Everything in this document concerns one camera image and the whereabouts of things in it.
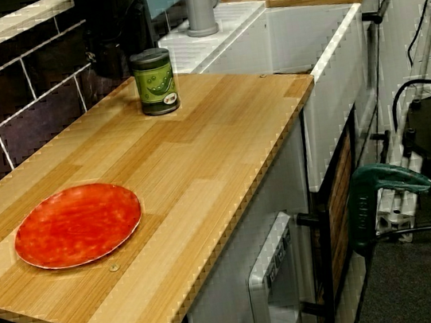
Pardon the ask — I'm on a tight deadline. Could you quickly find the green pea can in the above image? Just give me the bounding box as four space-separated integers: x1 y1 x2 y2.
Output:
127 45 184 119

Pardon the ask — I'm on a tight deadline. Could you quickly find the white sink unit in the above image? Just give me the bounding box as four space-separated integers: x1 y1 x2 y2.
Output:
153 0 387 211

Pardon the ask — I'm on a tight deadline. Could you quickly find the white kitchen cabinet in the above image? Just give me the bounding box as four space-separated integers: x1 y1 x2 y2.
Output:
161 116 331 323

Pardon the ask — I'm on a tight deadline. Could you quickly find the wooden slat crate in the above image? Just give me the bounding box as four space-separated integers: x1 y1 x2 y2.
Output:
307 125 380 306

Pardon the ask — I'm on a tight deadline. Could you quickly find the grey dispenser panel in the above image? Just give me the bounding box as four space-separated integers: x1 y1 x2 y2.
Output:
237 210 306 323

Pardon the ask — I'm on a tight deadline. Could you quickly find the white curved faucet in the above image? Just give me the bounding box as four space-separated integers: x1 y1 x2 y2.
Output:
182 0 225 40

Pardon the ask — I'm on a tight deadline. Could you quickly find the red round plate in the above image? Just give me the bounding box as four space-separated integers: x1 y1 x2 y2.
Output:
6 176 149 276

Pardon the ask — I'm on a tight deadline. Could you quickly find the green clamp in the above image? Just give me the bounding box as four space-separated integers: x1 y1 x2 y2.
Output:
340 156 431 258

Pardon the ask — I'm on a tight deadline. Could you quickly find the dark tile backsplash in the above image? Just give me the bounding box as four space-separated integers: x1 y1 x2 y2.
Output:
0 2 146 203

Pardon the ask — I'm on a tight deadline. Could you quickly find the pale shelf board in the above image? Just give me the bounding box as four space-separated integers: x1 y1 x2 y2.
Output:
0 0 82 60

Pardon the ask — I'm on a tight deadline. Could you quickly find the black hutch frame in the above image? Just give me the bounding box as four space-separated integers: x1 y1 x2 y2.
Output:
0 0 161 107

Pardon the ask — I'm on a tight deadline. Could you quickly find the thick curved black cable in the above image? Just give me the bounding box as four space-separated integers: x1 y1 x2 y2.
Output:
387 76 431 137

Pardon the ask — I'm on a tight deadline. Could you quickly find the aluminium frame rail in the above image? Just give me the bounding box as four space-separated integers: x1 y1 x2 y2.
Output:
344 0 431 248

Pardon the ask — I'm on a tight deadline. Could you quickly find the black oven handle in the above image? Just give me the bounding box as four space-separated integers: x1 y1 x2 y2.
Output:
359 0 400 27

